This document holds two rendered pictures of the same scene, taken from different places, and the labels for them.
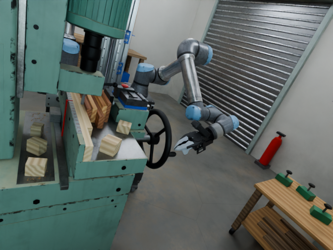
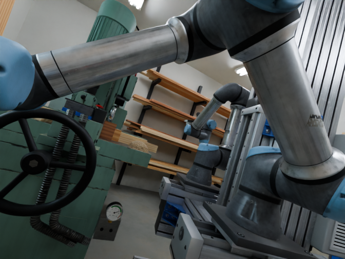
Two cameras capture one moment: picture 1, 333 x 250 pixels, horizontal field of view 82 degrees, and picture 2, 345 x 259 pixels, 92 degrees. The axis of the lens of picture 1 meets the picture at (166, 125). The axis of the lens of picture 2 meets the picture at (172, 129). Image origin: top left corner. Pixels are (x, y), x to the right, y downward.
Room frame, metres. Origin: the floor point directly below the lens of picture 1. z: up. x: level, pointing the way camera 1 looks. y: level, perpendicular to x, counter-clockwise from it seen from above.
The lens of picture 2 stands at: (1.28, -0.30, 0.96)
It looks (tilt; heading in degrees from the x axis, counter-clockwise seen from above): 6 degrees up; 109
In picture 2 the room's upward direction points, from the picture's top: 18 degrees clockwise
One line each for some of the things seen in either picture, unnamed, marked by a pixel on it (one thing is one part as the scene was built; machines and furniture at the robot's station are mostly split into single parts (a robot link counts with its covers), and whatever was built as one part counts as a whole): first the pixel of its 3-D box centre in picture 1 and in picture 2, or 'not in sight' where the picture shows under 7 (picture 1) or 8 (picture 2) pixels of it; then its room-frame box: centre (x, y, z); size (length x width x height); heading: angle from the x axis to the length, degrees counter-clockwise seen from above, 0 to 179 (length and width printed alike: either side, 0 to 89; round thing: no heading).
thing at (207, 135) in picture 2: not in sight; (203, 135); (1.08, 1.00, 1.12); 0.11 x 0.08 x 0.11; 41
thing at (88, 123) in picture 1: (76, 97); (104, 133); (0.71, 0.39, 0.92); 0.55 x 0.02 x 0.04; 38
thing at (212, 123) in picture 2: not in sight; (209, 125); (1.10, 1.01, 1.21); 0.11 x 0.08 x 0.09; 131
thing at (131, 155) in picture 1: (105, 120); (78, 139); (0.71, 0.25, 0.87); 0.61 x 0.30 x 0.06; 38
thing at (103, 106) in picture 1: (98, 105); not in sight; (0.69, 0.28, 0.93); 0.15 x 0.02 x 0.07; 38
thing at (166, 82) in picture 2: not in sight; (191, 140); (0.58, 2.97, 1.20); 2.71 x 0.56 x 2.40; 42
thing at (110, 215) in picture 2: not in sight; (113, 213); (0.95, 0.30, 0.65); 0.06 x 0.04 x 0.08; 38
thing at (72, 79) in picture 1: (79, 82); (86, 103); (0.60, 0.32, 1.03); 0.14 x 0.07 x 0.09; 128
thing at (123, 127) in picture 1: (124, 127); (43, 116); (0.62, 0.14, 0.92); 0.05 x 0.04 x 0.03; 100
